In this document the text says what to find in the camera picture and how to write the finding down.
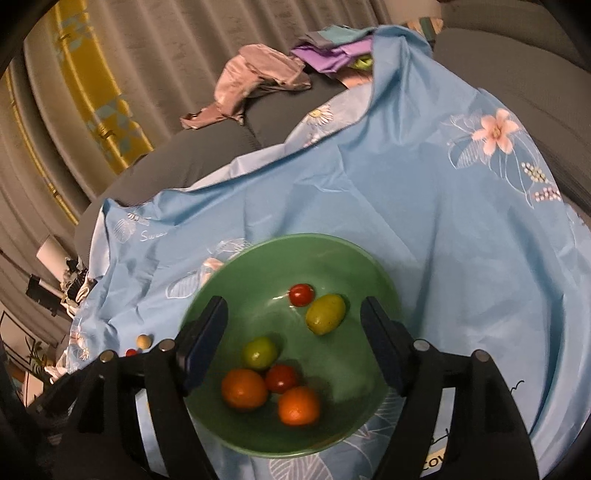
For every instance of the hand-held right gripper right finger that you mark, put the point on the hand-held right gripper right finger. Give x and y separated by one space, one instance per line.
383 346

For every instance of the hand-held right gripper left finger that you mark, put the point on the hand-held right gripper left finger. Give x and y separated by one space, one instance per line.
203 346

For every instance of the green plastic bowl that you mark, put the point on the green plastic bowl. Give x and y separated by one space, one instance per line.
341 360

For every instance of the large orange tangerine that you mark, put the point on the large orange tangerine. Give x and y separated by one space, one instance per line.
244 389

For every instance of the large red tomato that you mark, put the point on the large red tomato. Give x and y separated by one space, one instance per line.
281 378

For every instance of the small orange tangerine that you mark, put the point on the small orange tangerine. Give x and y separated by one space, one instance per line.
299 406

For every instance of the pale tan longan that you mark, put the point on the pale tan longan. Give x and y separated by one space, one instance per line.
143 341

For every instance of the pile of clutter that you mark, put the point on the pile of clutter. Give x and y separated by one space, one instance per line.
76 282

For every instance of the blue floral bed sheet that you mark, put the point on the blue floral bed sheet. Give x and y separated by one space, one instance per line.
415 207

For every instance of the potted plant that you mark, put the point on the potted plant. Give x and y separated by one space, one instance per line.
37 359

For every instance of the upright vacuum cleaner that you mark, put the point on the upright vacuum cleaner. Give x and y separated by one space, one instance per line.
41 291

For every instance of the white lamp shade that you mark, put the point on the white lamp shade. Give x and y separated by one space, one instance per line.
51 254

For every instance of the grey sofa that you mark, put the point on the grey sofa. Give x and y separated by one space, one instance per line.
207 147

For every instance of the pink cloth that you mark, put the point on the pink cloth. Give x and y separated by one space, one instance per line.
249 78

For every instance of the green cloth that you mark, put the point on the green cloth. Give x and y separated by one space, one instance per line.
363 62

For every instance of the purple cloth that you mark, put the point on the purple cloth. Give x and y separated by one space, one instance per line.
332 55

